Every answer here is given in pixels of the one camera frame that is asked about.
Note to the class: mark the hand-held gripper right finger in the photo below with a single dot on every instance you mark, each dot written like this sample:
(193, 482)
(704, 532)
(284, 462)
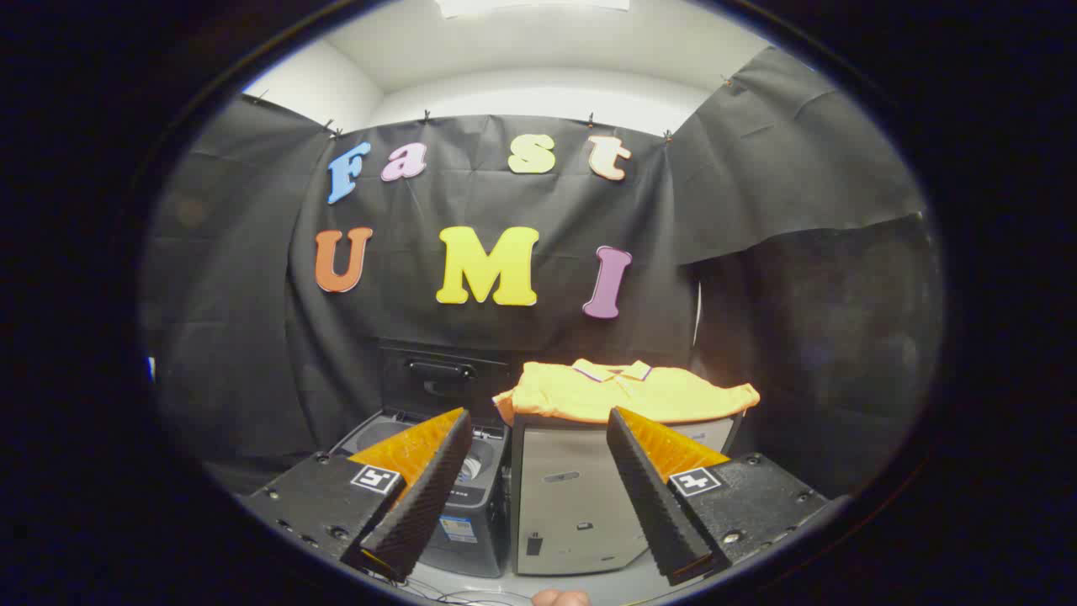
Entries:
(648, 492)

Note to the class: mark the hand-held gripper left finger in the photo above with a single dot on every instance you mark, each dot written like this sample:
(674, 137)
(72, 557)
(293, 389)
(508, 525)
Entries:
(437, 484)

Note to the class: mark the dark grey washing machine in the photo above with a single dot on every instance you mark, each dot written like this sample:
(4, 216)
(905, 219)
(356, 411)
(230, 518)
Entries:
(475, 522)

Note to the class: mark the orange polo shirt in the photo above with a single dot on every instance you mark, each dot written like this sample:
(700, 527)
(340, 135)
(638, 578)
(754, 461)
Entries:
(639, 396)

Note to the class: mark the grey cabinet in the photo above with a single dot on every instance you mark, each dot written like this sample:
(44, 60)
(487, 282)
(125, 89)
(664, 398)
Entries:
(572, 497)

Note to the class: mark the black backdrop cloth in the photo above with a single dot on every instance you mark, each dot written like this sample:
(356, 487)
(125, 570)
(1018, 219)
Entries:
(522, 337)

